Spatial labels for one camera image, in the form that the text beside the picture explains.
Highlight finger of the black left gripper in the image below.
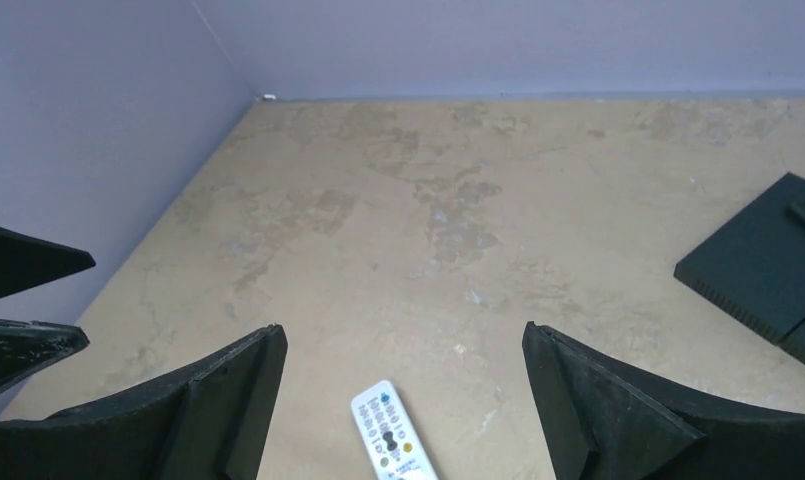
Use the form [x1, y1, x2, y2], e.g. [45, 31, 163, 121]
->
[0, 227, 96, 299]
[0, 319, 89, 395]

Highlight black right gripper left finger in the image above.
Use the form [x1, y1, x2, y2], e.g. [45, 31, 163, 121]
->
[0, 325, 288, 479]

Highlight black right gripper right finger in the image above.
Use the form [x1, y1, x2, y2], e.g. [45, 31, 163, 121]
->
[522, 323, 805, 479]

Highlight white remote control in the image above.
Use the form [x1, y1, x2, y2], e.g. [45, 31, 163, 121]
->
[350, 380, 438, 480]

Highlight black flat tray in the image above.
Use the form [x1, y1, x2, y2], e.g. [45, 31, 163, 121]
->
[673, 172, 805, 365]

